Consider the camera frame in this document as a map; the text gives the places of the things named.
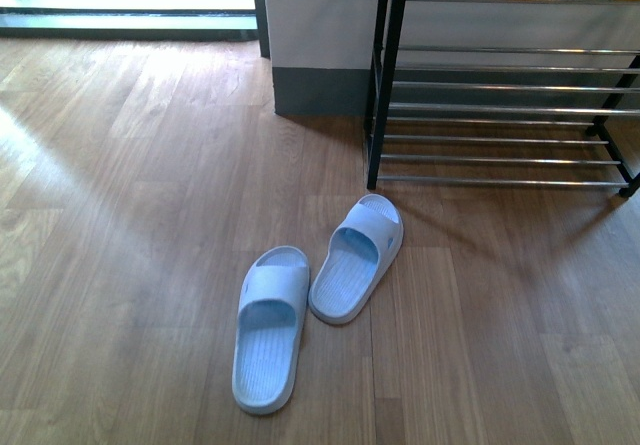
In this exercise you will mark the light blue slide slipper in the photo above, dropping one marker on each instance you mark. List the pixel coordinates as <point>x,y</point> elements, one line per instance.
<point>360,251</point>
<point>270,319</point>

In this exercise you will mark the black metal shoe rack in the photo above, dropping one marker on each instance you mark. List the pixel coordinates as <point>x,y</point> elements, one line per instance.
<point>519,93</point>

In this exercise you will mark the dark window frame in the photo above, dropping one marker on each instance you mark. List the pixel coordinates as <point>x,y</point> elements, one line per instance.
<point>159,20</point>

